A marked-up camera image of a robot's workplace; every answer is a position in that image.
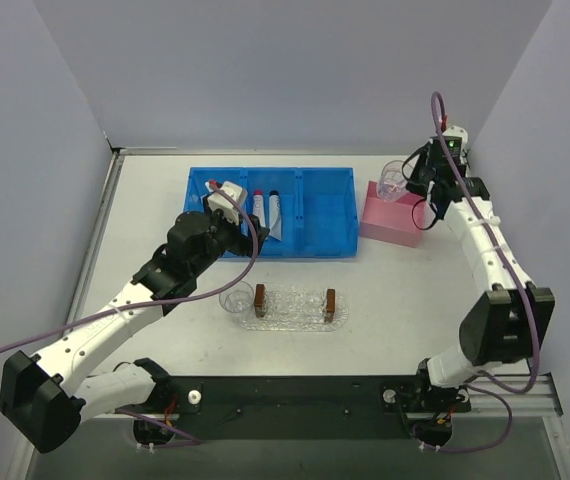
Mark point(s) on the red-capped toothpaste tube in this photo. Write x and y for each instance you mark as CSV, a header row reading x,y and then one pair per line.
x,y
258,207

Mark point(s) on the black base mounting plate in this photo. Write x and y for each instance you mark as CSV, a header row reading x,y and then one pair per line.
x,y
331,407

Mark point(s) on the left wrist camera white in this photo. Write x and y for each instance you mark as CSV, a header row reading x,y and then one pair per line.
x,y
227,197

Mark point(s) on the pink plastic box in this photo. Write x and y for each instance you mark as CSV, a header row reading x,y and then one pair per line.
x,y
392,222

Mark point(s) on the clear textured oval tray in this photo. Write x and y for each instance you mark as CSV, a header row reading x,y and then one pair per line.
x,y
299,323

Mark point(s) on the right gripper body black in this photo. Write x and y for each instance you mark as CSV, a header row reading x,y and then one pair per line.
x,y
419,176

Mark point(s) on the blue three-compartment bin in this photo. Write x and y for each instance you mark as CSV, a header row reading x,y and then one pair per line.
x,y
318,206

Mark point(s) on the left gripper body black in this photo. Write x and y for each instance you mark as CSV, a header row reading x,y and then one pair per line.
x,y
250,240

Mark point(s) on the aluminium rail frame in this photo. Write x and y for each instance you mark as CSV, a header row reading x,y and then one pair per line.
x,y
540,401

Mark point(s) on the clear holder with brown ends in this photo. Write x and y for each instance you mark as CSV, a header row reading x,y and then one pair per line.
x,y
296,303

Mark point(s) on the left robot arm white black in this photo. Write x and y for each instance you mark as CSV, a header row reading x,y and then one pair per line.
x,y
47,395

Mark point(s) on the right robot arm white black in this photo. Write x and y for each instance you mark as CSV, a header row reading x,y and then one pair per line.
x,y
508,322

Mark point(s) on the clear plastic cup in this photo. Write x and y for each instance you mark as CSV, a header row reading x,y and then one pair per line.
x,y
238,301
391,183

